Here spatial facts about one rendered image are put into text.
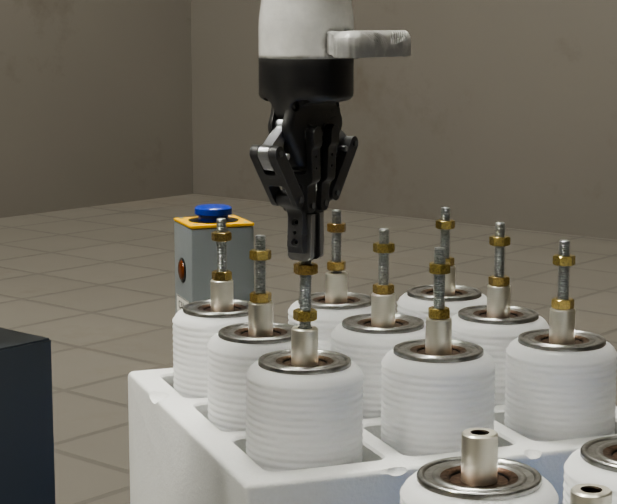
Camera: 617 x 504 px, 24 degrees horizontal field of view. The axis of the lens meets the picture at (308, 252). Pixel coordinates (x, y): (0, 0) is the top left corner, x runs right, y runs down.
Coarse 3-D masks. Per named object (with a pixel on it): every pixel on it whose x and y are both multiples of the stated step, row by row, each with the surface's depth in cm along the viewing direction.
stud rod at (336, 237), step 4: (332, 212) 143; (336, 212) 142; (340, 212) 143; (332, 216) 143; (336, 216) 142; (340, 216) 143; (332, 220) 143; (336, 220) 143; (340, 220) 143; (332, 236) 143; (336, 236) 143; (340, 236) 143; (332, 240) 143; (336, 240) 143; (340, 240) 143; (332, 244) 143; (336, 244) 143; (340, 244) 143; (332, 248) 143; (336, 248) 143; (340, 248) 143; (332, 252) 143; (336, 252) 143; (340, 252) 143; (332, 256) 143; (336, 256) 143; (340, 256) 143; (332, 260) 143; (336, 260) 143; (340, 260) 143; (332, 272) 143; (336, 272) 143; (340, 272) 144
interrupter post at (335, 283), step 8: (328, 272) 144; (344, 272) 144; (328, 280) 143; (336, 280) 143; (344, 280) 143; (328, 288) 143; (336, 288) 143; (344, 288) 143; (328, 296) 143; (336, 296) 143; (344, 296) 143
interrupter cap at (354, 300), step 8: (312, 296) 145; (320, 296) 146; (352, 296) 146; (360, 296) 146; (368, 296) 145; (312, 304) 141; (320, 304) 141; (328, 304) 142; (336, 304) 141; (344, 304) 142; (352, 304) 141; (360, 304) 141; (368, 304) 142
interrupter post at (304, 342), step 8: (296, 328) 118; (312, 328) 118; (296, 336) 117; (304, 336) 117; (312, 336) 117; (296, 344) 117; (304, 344) 117; (312, 344) 117; (296, 352) 117; (304, 352) 117; (312, 352) 117; (296, 360) 117; (304, 360) 117; (312, 360) 117
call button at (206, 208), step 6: (204, 204) 158; (210, 204) 157; (216, 204) 157; (222, 204) 158; (198, 210) 155; (204, 210) 155; (210, 210) 154; (216, 210) 154; (222, 210) 155; (228, 210) 155; (198, 216) 156; (204, 216) 155; (210, 216) 155; (216, 216) 155; (222, 216) 155
